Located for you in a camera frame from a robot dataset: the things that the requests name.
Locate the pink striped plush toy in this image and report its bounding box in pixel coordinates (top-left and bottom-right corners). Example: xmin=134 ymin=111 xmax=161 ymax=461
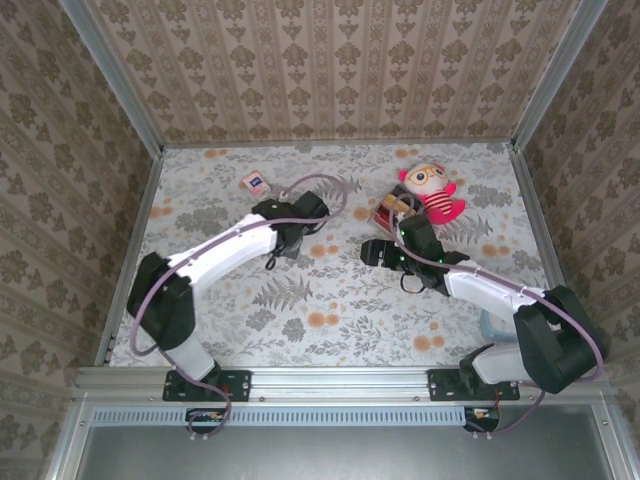
xmin=397 ymin=162 xmax=467 ymax=226

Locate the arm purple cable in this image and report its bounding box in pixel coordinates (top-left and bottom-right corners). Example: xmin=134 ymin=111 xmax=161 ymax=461
xmin=130 ymin=173 xmax=349 ymax=444
xmin=384 ymin=192 xmax=607 ymax=441

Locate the small pink card pack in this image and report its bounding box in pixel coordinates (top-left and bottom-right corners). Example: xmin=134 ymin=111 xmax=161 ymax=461
xmin=240 ymin=172 xmax=272 ymax=199

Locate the aluminium side rail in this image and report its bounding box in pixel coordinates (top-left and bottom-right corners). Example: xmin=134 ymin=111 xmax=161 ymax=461
xmin=507 ymin=144 xmax=576 ymax=301
xmin=94 ymin=147 xmax=166 ymax=366

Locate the aluminium frame post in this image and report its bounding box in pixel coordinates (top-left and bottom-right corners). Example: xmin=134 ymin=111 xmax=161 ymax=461
xmin=509 ymin=0 xmax=609 ymax=151
xmin=59 ymin=0 xmax=166 ymax=156

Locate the black controller board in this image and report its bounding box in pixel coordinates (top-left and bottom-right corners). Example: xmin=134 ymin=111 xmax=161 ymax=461
xmin=184 ymin=407 xmax=226 ymax=435
xmin=462 ymin=405 xmax=501 ymax=434

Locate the grey metal panel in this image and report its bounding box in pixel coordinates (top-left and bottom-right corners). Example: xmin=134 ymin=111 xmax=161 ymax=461
xmin=44 ymin=394 xmax=640 ymax=480

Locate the clear acrylic card organizer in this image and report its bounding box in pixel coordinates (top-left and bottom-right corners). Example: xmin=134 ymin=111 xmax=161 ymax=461
xmin=369 ymin=184 xmax=426 ymax=236

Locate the floral table cover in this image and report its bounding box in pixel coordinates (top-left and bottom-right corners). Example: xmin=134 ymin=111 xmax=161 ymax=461
xmin=107 ymin=142 xmax=574 ymax=369

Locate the grey slotted cable duct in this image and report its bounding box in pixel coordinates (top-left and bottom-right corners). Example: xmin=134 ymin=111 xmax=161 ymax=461
xmin=92 ymin=405 xmax=474 ymax=426

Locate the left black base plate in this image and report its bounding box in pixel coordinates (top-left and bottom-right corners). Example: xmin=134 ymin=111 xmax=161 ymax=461
xmin=162 ymin=368 xmax=252 ymax=403

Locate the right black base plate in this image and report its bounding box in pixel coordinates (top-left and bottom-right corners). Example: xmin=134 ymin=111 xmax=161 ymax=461
xmin=427 ymin=368 xmax=521 ymax=403

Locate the aluminium front rail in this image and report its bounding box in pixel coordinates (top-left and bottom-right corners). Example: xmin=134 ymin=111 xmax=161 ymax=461
xmin=74 ymin=364 xmax=614 ymax=401

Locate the aluminium back rail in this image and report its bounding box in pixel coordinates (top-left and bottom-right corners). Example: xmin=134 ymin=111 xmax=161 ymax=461
xmin=162 ymin=139 xmax=516 ymax=150

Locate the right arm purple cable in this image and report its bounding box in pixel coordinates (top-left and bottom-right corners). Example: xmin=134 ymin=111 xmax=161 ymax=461
xmin=384 ymin=192 xmax=607 ymax=441

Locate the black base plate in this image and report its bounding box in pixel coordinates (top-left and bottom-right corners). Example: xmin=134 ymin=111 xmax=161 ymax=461
xmin=162 ymin=368 xmax=252 ymax=403
xmin=427 ymin=368 xmax=521 ymax=403

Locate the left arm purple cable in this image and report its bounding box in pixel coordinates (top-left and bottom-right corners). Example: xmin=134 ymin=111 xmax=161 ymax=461
xmin=130 ymin=173 xmax=349 ymax=444

